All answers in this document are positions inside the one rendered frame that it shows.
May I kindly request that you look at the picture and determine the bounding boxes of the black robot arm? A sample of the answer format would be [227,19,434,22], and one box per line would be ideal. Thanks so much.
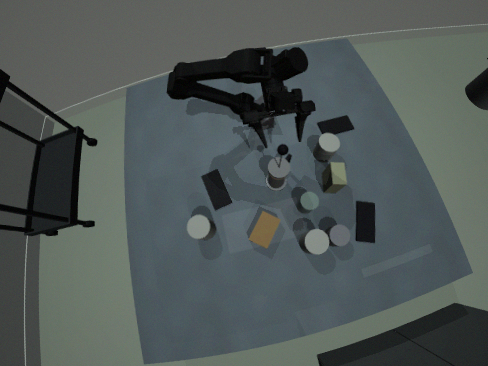
[167,47,308,119]

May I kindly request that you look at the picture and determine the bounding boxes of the brown block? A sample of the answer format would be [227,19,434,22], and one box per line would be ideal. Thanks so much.
[249,211,280,249]

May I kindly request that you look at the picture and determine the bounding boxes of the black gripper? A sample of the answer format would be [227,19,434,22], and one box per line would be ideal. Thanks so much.
[242,83,316,148]

